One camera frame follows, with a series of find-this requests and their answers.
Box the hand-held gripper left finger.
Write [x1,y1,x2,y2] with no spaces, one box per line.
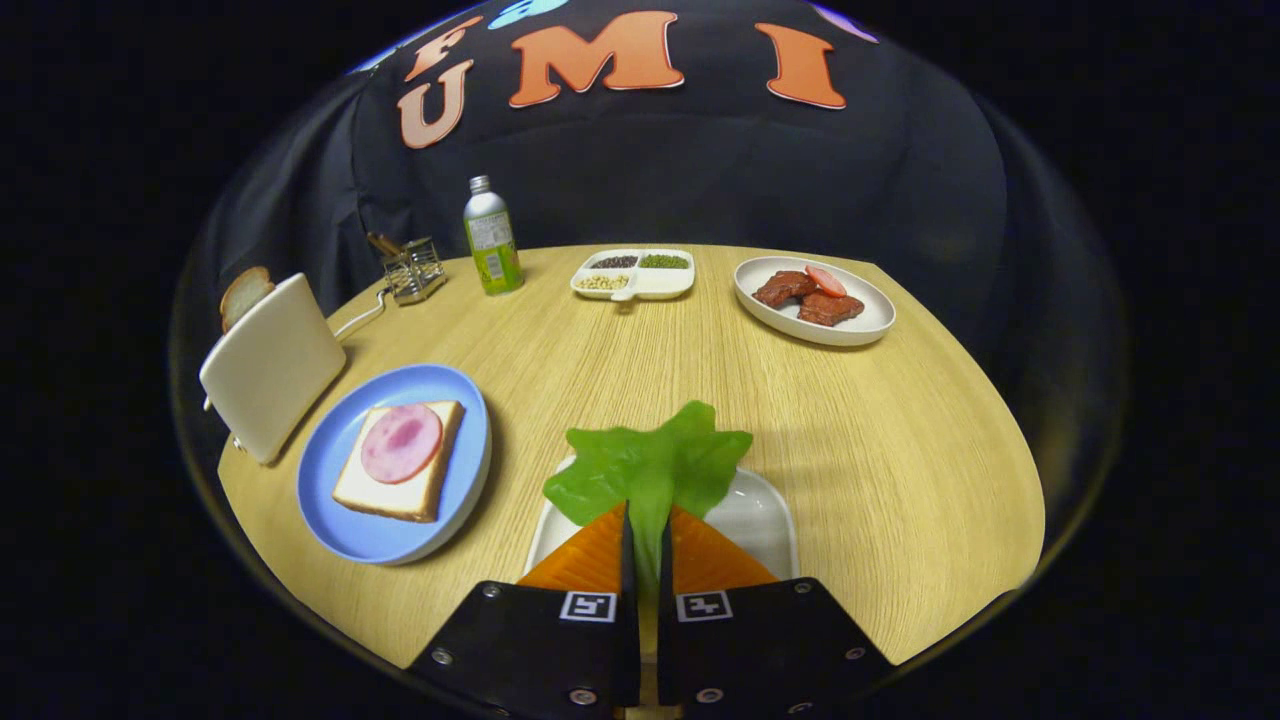
[405,502,642,720]

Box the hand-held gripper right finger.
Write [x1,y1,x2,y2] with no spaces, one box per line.
[657,505,896,719]

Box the green lettuce leaf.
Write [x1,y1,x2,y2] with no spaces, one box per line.
[542,400,754,601]

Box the round-topped bread slice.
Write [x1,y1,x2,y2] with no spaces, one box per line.
[219,266,275,334]

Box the white rectangular plate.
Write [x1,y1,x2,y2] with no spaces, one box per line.
[522,455,800,583]

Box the square white bread slice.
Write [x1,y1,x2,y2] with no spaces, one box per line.
[331,400,467,524]

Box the large pink ham slice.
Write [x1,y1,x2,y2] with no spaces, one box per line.
[360,403,444,486]

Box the white round plate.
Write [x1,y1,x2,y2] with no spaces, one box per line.
[733,256,897,348]

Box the blue plate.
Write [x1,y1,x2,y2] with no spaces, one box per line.
[296,363,493,567]

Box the white divided dish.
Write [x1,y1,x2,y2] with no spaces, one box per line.
[570,248,696,303]

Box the brown meat piece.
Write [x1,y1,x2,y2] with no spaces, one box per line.
[797,290,866,328]
[751,270,819,309]

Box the silver bottle with green label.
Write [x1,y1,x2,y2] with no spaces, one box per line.
[463,176,525,297]

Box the white toaster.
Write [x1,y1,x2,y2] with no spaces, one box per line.
[199,273,348,466]

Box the black backdrop cloth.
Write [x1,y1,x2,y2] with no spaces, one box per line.
[178,0,1126,331]

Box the white toaster cable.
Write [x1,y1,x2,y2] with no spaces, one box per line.
[333,288,393,341]

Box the wire mesh utensil holder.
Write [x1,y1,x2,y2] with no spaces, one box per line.
[382,236,448,306]

